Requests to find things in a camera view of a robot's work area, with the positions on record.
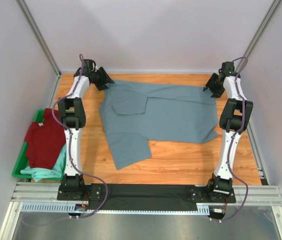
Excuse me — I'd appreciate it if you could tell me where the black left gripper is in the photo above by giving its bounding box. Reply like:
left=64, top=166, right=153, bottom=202
left=91, top=67, right=114, bottom=92

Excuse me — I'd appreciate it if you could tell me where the blue grey t shirt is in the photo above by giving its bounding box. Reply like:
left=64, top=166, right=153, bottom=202
left=99, top=80, right=218, bottom=170

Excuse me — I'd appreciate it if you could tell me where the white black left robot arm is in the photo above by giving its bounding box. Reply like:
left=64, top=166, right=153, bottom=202
left=57, top=66, right=114, bottom=201

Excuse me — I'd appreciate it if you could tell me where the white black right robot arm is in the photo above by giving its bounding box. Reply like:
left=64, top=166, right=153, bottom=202
left=203, top=70, right=254, bottom=202

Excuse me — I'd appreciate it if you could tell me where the red t shirt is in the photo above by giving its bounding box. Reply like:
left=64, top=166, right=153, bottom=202
left=25, top=108, right=65, bottom=169

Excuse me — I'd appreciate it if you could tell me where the mint green t shirt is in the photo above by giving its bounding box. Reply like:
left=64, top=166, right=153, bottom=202
left=20, top=145, right=66, bottom=183

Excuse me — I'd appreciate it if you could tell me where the green plastic bin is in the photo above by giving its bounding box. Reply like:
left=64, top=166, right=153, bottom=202
left=12, top=109, right=62, bottom=181

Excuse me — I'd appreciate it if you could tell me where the black base mat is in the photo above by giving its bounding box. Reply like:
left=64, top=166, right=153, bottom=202
left=57, top=183, right=236, bottom=211

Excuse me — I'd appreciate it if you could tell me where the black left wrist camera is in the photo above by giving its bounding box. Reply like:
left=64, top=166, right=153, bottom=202
left=82, top=59, right=98, bottom=75

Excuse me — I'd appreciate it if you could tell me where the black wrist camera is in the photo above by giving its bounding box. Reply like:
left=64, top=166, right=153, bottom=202
left=82, top=59, right=98, bottom=75
left=219, top=61, right=236, bottom=77

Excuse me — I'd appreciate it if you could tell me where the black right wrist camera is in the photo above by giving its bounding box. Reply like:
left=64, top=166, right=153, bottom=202
left=219, top=61, right=236, bottom=77

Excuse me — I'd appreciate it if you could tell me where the aluminium back rail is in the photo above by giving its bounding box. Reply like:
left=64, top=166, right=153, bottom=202
left=60, top=70, right=218, bottom=75

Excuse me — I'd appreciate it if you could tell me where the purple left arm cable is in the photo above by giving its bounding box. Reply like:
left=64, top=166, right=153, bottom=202
left=20, top=53, right=110, bottom=227

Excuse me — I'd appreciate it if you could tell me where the aluminium frame post right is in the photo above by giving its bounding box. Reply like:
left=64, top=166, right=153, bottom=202
left=243, top=0, right=282, bottom=59

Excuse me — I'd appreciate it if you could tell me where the aluminium frame post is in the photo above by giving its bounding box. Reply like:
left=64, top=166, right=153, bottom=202
left=243, top=0, right=282, bottom=59
left=15, top=0, right=61, bottom=77

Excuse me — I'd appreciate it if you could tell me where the aluminium frame post left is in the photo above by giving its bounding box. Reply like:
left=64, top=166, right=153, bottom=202
left=15, top=0, right=61, bottom=77

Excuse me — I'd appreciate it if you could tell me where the aluminium frame rail front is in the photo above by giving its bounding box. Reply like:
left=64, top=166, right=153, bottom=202
left=11, top=182, right=282, bottom=206

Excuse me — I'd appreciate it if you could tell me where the white slotted cable duct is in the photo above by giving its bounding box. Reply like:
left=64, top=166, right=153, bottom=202
left=20, top=202, right=210, bottom=216

